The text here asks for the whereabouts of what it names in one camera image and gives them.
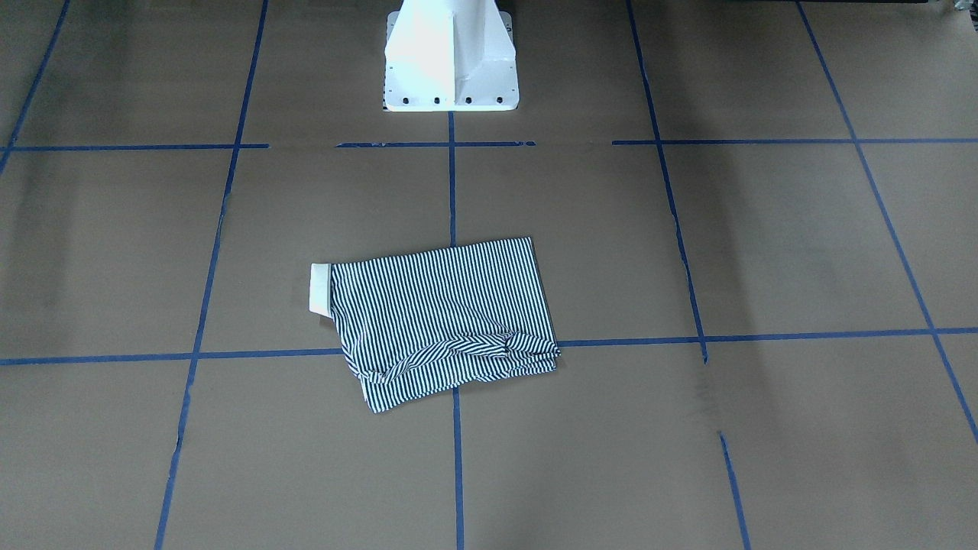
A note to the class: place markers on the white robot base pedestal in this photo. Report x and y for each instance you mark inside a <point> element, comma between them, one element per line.
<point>450,56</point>

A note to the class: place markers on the navy white striped polo shirt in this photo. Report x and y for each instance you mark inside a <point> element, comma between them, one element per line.
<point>415,325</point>

